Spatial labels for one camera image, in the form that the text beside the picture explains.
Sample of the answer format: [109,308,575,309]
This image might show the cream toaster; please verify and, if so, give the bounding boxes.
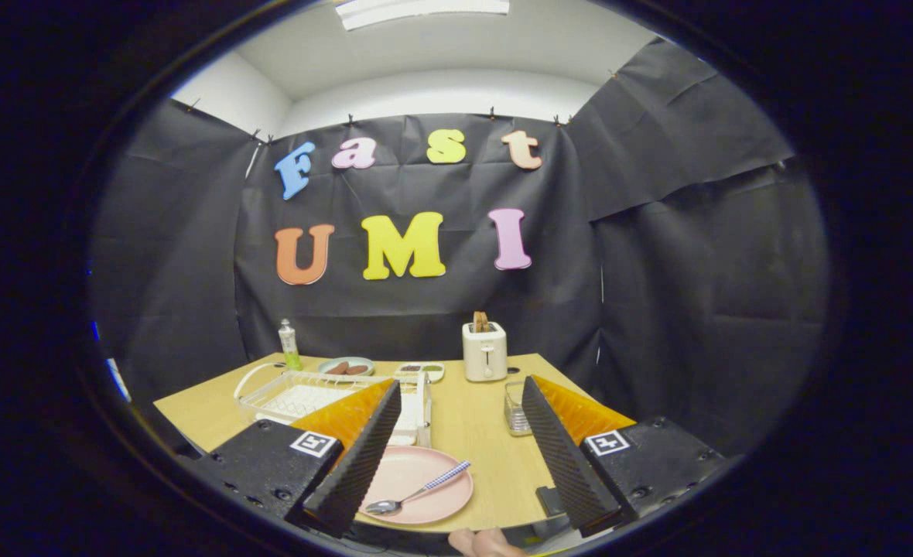
[462,322,508,383]

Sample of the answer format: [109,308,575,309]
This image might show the white bottle with green base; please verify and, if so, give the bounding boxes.
[278,319,303,371]

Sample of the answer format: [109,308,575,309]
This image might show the white divided dish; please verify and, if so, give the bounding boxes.
[395,362,446,384]

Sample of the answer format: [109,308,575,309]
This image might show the metal wire basket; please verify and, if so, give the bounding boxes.
[504,381,535,437]

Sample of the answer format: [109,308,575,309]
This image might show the white dish rack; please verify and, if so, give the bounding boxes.
[234,362,433,448]

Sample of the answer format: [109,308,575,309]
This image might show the ceiling light panel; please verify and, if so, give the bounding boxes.
[335,0,510,32]

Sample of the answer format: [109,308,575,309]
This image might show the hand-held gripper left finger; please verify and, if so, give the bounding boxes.
[186,379,403,538]

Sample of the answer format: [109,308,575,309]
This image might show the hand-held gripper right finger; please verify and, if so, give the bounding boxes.
[521,375,728,537]

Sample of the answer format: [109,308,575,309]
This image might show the spoon with blue checked handle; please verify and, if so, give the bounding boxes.
[364,460,473,518]

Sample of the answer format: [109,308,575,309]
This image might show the small teal plate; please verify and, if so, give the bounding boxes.
[317,357,375,378]

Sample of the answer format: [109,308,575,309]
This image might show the black backdrop cloth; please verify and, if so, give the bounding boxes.
[89,39,829,457]

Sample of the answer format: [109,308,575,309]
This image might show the pink plate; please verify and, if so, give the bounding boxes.
[356,446,474,525]

